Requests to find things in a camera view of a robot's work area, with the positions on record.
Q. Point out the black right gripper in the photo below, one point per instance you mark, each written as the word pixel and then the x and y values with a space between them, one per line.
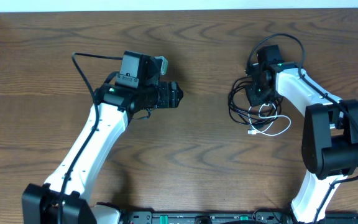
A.
pixel 251 95

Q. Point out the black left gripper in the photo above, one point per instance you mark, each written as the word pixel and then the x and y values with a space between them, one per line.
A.
pixel 168 95

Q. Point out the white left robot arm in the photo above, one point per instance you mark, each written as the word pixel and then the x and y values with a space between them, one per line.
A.
pixel 64 196

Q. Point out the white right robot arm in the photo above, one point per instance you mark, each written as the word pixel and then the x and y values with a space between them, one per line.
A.
pixel 330 133

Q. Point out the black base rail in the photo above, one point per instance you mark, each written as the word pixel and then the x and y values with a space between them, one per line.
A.
pixel 262 215

